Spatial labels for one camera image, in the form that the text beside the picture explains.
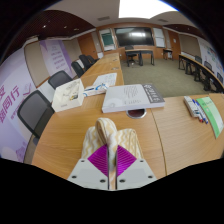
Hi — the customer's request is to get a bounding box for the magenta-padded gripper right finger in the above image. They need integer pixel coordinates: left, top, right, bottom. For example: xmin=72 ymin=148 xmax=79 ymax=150
xmin=115 ymin=144 xmax=158 ymax=191

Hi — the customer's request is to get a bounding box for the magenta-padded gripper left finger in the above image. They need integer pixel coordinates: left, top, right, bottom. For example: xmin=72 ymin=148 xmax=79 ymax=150
xmin=67 ymin=143 xmax=110 ymax=191

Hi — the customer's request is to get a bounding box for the cream zigzag patterned towel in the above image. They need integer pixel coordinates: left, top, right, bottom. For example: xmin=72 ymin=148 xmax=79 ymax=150
xmin=80 ymin=117 xmax=145 ymax=191

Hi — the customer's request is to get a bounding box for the round metal table grommet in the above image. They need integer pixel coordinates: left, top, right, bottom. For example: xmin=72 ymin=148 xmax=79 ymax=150
xmin=125 ymin=108 xmax=148 ymax=120

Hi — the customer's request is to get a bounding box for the large flat white box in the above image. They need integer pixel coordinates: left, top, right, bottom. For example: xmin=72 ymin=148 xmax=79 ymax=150
xmin=101 ymin=83 xmax=166 ymax=114

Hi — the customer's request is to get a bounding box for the open white cardboard box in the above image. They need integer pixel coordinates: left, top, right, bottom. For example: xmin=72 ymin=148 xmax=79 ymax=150
xmin=51 ymin=78 xmax=85 ymax=113

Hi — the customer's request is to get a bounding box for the black mesh office chair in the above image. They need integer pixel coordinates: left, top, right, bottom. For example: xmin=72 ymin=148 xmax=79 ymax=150
xmin=70 ymin=60 xmax=86 ymax=78
xmin=47 ymin=69 xmax=74 ymax=91
xmin=78 ymin=54 xmax=100 ymax=72
xmin=17 ymin=89 xmax=55 ymax=146

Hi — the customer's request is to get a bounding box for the small blue and white box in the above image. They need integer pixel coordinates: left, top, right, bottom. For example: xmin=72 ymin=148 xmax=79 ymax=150
xmin=82 ymin=83 xmax=110 ymax=98

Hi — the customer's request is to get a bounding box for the pack of whiteboard markers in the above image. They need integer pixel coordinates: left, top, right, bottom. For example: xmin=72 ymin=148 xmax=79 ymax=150
xmin=183 ymin=95 xmax=209 ymax=125

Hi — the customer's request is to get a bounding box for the white printed paper sheet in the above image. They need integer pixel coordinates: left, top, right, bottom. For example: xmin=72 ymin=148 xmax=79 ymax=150
xmin=92 ymin=72 xmax=118 ymax=88

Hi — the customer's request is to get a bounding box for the green booklet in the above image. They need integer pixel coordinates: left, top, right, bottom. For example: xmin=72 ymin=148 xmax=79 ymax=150
xmin=195 ymin=96 xmax=224 ymax=139

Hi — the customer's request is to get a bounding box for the black swivel chair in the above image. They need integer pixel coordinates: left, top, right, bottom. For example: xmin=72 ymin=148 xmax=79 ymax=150
xmin=124 ymin=45 xmax=138 ymax=64

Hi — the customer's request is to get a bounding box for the dark-legged presenter desk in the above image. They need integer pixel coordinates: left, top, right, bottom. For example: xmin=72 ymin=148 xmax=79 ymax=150
xmin=124 ymin=49 xmax=155 ymax=67

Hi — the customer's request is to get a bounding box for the long curved conference table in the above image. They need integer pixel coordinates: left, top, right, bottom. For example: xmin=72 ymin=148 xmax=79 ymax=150
xmin=178 ymin=54 xmax=224 ymax=94

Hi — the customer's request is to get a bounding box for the small dark side table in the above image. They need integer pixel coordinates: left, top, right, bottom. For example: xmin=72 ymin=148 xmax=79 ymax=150
xmin=162 ymin=48 xmax=174 ymax=61

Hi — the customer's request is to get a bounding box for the brown wooden door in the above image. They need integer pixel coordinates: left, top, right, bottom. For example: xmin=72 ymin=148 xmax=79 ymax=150
xmin=77 ymin=33 xmax=99 ymax=60
xmin=167 ymin=29 xmax=182 ymax=61

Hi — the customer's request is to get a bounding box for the row of black chairs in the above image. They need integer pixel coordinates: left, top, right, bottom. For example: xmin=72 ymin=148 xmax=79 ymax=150
xmin=194 ymin=54 xmax=224 ymax=84

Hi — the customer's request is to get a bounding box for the whiteboard with green screen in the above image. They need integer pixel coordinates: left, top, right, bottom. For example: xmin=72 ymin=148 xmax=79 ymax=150
xmin=98 ymin=28 xmax=116 ymax=52

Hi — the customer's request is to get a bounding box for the plain white whiteboard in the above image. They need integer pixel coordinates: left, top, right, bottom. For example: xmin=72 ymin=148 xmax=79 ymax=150
xmin=152 ymin=27 xmax=167 ymax=48

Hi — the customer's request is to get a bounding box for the large ceiling light panel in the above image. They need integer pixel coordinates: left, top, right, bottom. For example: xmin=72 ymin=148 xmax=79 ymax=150
xmin=118 ymin=0 xmax=179 ymax=20

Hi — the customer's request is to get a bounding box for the wide purple lettered wall banner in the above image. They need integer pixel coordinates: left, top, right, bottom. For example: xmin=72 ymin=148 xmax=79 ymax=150
xmin=0 ymin=48 xmax=38 ymax=164

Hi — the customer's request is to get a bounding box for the narrow purple wall banner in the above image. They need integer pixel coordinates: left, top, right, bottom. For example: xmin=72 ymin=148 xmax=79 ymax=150
xmin=39 ymin=39 xmax=73 ymax=79

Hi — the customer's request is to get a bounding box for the large black wall screen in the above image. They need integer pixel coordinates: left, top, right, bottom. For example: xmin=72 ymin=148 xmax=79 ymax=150
xmin=114 ymin=26 xmax=155 ymax=48

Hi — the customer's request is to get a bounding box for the colourful wall poster board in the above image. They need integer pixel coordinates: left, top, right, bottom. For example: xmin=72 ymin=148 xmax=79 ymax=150
xmin=198 ymin=36 xmax=224 ymax=73

